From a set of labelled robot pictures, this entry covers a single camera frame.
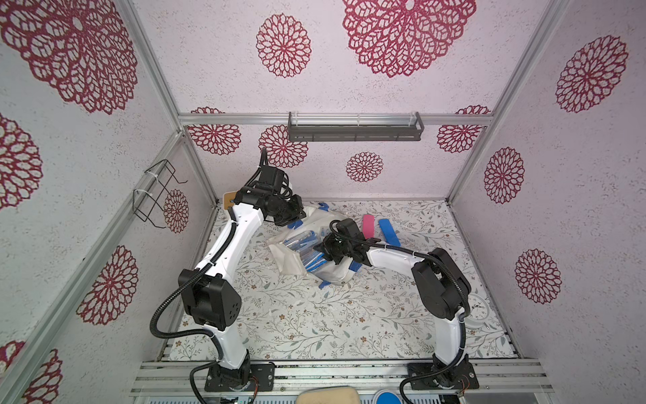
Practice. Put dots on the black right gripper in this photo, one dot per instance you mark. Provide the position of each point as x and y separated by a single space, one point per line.
332 245

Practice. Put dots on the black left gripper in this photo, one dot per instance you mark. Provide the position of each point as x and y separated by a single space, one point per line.
297 213

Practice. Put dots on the pink case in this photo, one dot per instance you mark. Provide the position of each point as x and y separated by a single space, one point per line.
368 226

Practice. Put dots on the white canvas bag blue handles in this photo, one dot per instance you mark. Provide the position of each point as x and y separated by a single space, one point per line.
295 254

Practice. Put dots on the clear blue compass set case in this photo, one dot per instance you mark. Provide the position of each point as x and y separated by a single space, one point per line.
304 245

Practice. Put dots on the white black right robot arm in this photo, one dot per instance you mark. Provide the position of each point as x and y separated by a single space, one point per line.
442 288

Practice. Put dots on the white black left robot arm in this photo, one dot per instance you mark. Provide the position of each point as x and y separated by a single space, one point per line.
212 301

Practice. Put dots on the white tissue box wooden lid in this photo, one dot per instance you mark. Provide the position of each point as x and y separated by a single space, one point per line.
229 200

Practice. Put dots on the beige cushion at base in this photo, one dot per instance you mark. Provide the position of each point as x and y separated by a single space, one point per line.
332 395

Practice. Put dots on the white alarm clock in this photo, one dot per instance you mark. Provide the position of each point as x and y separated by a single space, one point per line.
480 312

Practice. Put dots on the blue round object at base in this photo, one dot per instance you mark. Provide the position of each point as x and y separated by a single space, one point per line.
386 397

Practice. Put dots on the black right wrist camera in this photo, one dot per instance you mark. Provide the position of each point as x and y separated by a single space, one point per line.
349 228

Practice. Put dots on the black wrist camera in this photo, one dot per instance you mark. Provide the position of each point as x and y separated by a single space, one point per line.
349 228
273 179

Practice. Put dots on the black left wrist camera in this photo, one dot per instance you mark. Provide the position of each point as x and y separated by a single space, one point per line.
273 179

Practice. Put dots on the black wire wall rack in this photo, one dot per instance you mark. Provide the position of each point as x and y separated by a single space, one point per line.
162 203

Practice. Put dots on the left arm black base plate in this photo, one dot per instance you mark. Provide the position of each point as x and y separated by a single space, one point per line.
251 377

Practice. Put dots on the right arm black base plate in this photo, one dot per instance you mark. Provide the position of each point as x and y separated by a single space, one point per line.
461 377

